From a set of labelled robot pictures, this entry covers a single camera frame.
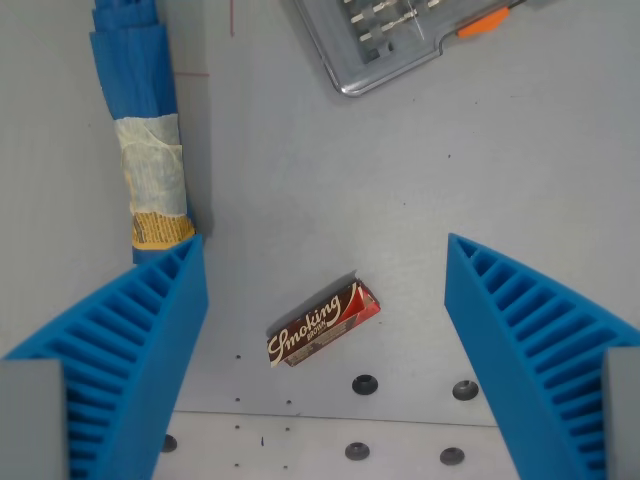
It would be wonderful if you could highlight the brown Smoking paper packet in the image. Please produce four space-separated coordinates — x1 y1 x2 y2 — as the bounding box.
265 272 381 369

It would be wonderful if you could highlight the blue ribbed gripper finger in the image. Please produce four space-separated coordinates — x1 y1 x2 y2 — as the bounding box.
1 233 209 480
444 232 640 480

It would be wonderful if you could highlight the clear plastic screwdriver bit case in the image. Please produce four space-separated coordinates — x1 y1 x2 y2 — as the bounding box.
291 0 554 98

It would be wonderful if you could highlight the blue bag roll with label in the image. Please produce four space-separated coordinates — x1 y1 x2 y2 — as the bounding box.
88 0 197 266

